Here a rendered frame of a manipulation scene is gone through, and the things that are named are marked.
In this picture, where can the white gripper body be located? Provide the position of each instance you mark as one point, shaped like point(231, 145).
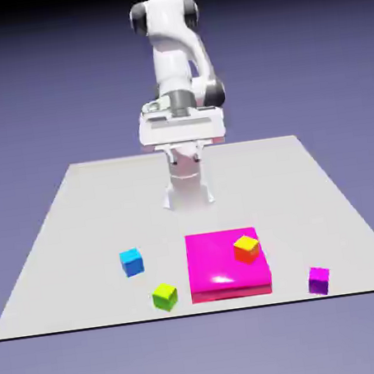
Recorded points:
point(181, 131)

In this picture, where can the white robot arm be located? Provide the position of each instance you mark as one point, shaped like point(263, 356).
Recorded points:
point(169, 36)

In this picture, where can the small green cube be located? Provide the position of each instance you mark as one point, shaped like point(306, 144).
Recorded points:
point(165, 297)

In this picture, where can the small blue cube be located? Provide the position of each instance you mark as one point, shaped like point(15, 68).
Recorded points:
point(131, 262)

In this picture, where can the small orange cube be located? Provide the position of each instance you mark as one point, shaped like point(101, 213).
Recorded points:
point(246, 249)

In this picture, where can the small purple cube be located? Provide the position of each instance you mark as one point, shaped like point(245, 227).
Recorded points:
point(319, 281)

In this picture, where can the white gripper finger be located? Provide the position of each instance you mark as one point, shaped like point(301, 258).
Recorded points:
point(196, 152)
point(171, 156)

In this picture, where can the large pink box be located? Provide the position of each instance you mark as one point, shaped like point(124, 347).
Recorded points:
point(217, 269)

